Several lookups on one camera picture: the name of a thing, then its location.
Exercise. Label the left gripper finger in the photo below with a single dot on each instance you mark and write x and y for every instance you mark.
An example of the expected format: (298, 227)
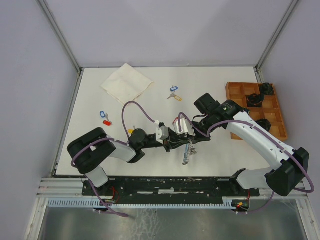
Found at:
(177, 144)
(178, 137)

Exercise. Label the yellow tag key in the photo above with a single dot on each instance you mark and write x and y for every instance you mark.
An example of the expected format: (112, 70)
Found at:
(131, 130)
(174, 96)

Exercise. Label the right aluminium frame post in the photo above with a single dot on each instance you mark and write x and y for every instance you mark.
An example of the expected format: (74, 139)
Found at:
(277, 33)

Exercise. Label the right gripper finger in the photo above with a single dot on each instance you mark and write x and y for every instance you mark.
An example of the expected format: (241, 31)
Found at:
(193, 140)
(190, 136)

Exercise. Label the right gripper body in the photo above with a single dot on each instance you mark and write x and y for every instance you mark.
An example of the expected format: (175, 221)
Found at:
(203, 125)

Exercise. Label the left aluminium frame post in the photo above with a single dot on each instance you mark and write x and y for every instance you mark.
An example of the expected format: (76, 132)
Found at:
(44, 6)

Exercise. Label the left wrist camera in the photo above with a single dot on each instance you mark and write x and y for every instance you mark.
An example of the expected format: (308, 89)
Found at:
(162, 133)

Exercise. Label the aluminium rail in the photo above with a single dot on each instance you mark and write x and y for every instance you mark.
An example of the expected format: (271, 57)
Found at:
(60, 188)

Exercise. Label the black fabric bundle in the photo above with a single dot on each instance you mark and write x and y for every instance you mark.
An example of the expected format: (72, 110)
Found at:
(264, 123)
(255, 100)
(266, 89)

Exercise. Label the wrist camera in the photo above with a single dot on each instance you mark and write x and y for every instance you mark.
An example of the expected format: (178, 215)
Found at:
(183, 127)
(162, 133)

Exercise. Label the blue handled key organiser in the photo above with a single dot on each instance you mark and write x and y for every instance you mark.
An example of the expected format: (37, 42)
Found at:
(190, 150)

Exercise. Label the black mounting plate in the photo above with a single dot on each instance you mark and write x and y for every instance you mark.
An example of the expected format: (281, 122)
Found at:
(173, 190)

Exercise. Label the black fabric bundle bottom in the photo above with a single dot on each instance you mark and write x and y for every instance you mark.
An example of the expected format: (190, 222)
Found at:
(264, 123)

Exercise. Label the white folded cloth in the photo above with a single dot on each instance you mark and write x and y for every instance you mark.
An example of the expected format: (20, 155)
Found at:
(126, 84)

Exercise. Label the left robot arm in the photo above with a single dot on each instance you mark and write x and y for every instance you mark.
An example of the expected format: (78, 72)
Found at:
(93, 148)

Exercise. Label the black fabric bundle top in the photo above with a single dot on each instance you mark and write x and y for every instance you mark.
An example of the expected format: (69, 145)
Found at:
(266, 89)

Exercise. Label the blue tag upper key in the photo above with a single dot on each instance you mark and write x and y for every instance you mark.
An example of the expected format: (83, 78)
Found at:
(173, 89)

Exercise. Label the wooden compartment tray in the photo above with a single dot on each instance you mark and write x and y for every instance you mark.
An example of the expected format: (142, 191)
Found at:
(268, 109)

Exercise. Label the aluminium frame post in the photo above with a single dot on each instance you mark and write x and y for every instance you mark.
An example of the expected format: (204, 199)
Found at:
(277, 33)
(44, 6)

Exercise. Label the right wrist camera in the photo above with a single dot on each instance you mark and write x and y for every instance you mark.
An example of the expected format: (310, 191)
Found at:
(183, 127)

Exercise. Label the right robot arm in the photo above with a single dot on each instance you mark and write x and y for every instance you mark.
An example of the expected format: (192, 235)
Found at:
(288, 167)

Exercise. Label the red tag key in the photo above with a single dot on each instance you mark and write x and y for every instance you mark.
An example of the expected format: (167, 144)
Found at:
(107, 123)

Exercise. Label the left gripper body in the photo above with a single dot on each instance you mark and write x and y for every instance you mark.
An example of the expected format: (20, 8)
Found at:
(168, 141)

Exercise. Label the blue tag key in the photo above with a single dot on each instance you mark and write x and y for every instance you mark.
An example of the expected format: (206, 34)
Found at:
(104, 115)
(173, 89)

